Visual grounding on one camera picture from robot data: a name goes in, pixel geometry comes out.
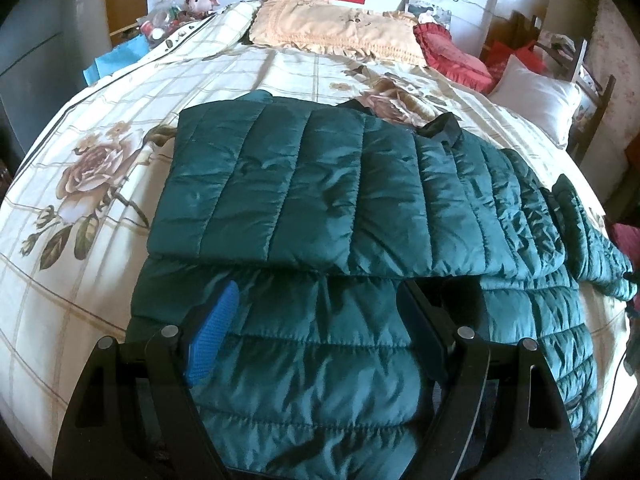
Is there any grey refrigerator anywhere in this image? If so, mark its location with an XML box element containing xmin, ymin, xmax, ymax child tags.
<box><xmin>1</xmin><ymin>0</ymin><xmax>111</xmax><ymax>166</ymax></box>

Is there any white square pillow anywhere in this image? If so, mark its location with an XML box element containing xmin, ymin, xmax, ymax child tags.
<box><xmin>488</xmin><ymin>55</ymin><xmax>582</xmax><ymax>150</ymax></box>

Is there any floral cream bed sheet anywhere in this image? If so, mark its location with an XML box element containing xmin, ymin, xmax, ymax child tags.
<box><xmin>1</xmin><ymin>2</ymin><xmax>625</xmax><ymax>470</ymax></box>

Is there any dark red cloth at bedside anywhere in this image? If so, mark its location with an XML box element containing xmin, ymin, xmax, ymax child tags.
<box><xmin>608</xmin><ymin>223</ymin><xmax>640</xmax><ymax>268</ymax></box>

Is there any dark green quilted puffer jacket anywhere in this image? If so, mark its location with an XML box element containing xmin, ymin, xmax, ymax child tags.
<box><xmin>126</xmin><ymin>90</ymin><xmax>636</xmax><ymax>479</ymax></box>

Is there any blue paper bag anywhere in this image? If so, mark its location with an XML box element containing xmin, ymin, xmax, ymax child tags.
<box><xmin>82</xmin><ymin>35</ymin><xmax>150</xmax><ymax>86</ymax></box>

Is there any plush toy with red hat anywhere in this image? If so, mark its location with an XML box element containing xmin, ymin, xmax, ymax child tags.
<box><xmin>184</xmin><ymin>0</ymin><xmax>220</xmax><ymax>16</ymax></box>

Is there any peach frilled pillow cover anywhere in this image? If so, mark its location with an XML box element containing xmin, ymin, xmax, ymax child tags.
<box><xmin>250</xmin><ymin>0</ymin><xmax>425</xmax><ymax>66</ymax></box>

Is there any red heart-shaped cushion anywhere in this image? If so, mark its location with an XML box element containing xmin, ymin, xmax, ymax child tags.
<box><xmin>413</xmin><ymin>23</ymin><xmax>494</xmax><ymax>93</ymax></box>

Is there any wooden chair with clothes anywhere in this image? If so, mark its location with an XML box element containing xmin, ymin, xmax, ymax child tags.
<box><xmin>483</xmin><ymin>11</ymin><xmax>616</xmax><ymax>165</ymax></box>

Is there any framed photo at headboard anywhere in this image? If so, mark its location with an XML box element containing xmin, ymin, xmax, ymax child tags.
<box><xmin>402</xmin><ymin>0</ymin><xmax>451</xmax><ymax>29</ymax></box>

